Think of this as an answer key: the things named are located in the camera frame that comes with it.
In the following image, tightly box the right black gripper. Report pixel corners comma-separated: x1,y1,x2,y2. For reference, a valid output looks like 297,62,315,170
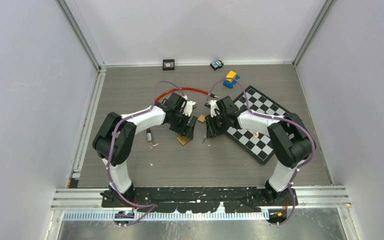
205,111,229,139

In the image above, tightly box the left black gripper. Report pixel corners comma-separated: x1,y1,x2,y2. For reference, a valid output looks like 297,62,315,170
168,110,197,140

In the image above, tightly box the large brass padlock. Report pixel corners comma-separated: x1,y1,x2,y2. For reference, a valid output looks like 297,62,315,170
176,134,191,146

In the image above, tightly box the small brass padlock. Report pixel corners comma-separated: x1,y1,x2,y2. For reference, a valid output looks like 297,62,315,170
197,114,206,123

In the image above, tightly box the red cable lock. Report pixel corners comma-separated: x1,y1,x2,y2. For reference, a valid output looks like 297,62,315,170
154,87,219,126

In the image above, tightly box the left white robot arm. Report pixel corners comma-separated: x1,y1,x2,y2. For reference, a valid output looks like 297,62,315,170
92,92,198,207

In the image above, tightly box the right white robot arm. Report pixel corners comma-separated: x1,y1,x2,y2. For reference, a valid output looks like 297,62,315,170
205,96,316,205

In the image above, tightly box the black white chessboard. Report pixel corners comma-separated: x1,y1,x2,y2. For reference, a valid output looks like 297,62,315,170
226,85,290,165

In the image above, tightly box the yellow blue toy car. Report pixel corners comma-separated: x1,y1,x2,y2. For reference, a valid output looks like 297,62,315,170
223,70,240,89

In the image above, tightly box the small blue toy car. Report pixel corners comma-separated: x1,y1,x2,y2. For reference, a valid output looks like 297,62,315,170
209,60,224,71

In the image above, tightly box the black square box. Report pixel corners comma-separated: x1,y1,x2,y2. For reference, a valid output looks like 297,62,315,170
162,59,175,71

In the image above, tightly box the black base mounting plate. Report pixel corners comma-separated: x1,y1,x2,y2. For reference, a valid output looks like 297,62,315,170
101,186,298,214

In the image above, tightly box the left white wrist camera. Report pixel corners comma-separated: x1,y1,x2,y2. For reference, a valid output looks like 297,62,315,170
182,95,197,117

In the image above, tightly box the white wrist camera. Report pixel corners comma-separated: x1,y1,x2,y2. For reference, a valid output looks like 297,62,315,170
204,100,220,118
182,95,197,117

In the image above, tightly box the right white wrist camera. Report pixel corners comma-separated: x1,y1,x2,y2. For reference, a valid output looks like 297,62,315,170
204,100,220,118

